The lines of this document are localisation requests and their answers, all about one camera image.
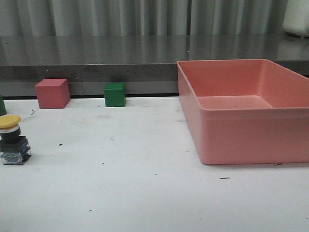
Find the green cube block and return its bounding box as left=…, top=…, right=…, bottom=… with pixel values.
left=104, top=83, right=126, bottom=107

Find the grey stone counter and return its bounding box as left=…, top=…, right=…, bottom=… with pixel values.
left=0, top=34, right=309, bottom=99

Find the white container on counter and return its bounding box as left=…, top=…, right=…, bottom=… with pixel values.
left=282, top=0, right=309, bottom=37

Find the yellow push button switch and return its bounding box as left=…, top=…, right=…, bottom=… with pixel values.
left=0, top=115, right=31, bottom=165

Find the pink cube block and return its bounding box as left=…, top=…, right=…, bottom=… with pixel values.
left=35, top=78, right=70, bottom=109

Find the pink plastic bin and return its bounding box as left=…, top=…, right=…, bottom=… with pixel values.
left=177, top=59, right=309, bottom=165

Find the green block at left edge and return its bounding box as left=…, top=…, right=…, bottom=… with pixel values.
left=0, top=95, right=7, bottom=116

